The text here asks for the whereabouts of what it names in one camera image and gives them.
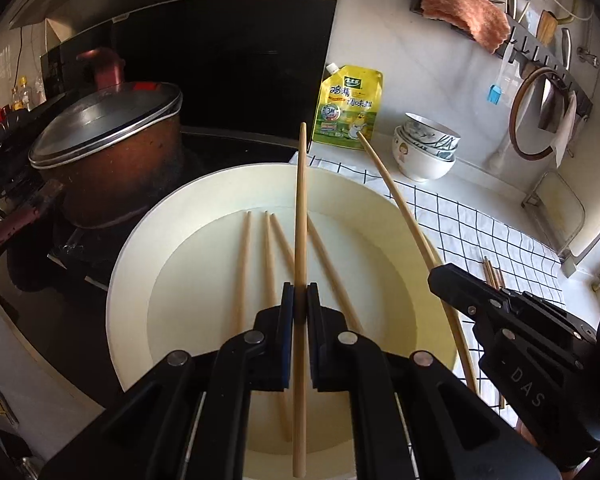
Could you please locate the large white round basin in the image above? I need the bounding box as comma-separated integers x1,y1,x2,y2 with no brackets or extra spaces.
104,161,458,479

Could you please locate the metal dish rack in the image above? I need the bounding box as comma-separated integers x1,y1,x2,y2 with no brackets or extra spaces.
521,169,585,259

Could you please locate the blue patterned bowl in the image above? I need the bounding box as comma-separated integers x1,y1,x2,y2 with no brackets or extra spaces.
398,129,455,160
403,113,460,151

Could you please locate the white ceramic bowl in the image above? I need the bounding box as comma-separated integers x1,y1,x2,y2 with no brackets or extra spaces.
391,127,455,182

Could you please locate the white hanging towel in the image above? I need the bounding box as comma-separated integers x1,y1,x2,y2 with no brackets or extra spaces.
550,91,577,167

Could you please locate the brown round hoop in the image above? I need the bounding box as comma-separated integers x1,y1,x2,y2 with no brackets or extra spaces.
508,66,569,162

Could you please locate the blue silicone brush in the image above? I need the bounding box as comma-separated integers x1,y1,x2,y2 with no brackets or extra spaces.
486,58,506,105

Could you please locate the yellow seasoning pouch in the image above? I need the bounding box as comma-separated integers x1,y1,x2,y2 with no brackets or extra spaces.
312,63,384,150

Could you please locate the brown cooking pot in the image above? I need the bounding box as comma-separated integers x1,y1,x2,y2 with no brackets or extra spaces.
28,82,186,231

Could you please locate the pink dish cloth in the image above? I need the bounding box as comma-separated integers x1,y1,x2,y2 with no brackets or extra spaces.
420,0,510,54

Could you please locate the glass pot lid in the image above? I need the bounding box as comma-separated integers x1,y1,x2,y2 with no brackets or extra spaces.
29,81,183,170

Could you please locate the black wall hook rail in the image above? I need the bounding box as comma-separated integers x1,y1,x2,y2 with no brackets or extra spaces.
410,0,593,117

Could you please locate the dark pan with handle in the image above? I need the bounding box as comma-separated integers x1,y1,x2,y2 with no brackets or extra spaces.
0,179,67,281

